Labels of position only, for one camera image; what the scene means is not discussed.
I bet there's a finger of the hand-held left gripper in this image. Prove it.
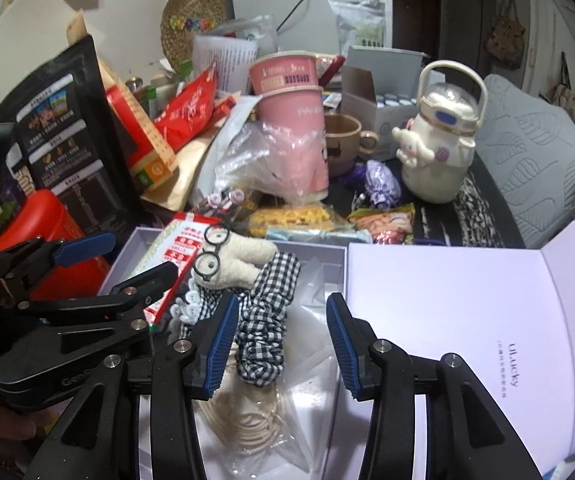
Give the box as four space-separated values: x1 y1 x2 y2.
0 232 117 291
18 260 178 326

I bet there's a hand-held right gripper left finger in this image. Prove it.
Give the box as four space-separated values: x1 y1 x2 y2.
25 291 241 480

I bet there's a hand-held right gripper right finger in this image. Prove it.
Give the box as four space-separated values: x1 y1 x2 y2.
326 292 543 480

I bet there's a cream plush doll checkered cloth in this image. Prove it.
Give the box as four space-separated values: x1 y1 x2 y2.
168 225 302 388

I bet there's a red and white packet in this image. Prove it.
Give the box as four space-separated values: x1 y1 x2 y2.
144 212 223 331

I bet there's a beige hair tie coil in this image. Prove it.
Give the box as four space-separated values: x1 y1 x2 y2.
202 385 288 456

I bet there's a white gift box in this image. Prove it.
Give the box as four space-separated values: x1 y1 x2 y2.
95 220 575 480

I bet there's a person's left hand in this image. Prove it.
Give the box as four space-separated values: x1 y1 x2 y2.
0 405 38 461

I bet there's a red canister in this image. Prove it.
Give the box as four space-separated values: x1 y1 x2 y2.
0 189 111 301

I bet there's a black printed pouch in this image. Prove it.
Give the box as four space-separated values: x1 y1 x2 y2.
0 35 141 241

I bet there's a red and gold box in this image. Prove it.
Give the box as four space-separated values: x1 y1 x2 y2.
105 72 176 191

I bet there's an orange snack packet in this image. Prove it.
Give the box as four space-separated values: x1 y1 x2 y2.
347 204 415 246

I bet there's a yellow snack packet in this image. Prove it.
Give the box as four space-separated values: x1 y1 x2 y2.
248 207 341 238

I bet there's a purple foil wrapper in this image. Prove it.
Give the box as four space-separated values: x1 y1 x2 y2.
365 160 402 208

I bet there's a red snack bag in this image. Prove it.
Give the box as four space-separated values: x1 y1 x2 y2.
155 62 218 153

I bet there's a crumpled clear plastic bag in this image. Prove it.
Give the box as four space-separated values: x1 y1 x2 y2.
215 120 328 201

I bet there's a brown mug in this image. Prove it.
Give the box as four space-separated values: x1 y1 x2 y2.
323 114 379 177

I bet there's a cream character water bottle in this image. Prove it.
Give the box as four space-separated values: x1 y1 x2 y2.
391 60 488 204

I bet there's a tall pink paper cup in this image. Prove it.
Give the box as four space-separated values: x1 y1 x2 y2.
255 87 331 201

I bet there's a white foam board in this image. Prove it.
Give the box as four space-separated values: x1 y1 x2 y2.
0 0 81 111

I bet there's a printed paper sheet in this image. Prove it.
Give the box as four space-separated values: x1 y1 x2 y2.
192 35 258 93

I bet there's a grey box of small bottles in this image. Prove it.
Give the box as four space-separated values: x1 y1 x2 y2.
341 45 431 158

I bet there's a pink printed paper cup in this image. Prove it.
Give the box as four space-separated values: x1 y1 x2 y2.
246 52 318 96

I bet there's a grey quilted chair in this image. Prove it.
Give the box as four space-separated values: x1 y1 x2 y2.
462 74 575 248

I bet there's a green and white pouch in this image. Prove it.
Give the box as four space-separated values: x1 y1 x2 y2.
328 0 385 51

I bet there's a beige tote bag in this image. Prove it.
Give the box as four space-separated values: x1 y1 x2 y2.
550 52 575 106

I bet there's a brown tote bag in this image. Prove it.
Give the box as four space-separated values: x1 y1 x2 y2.
485 0 525 68

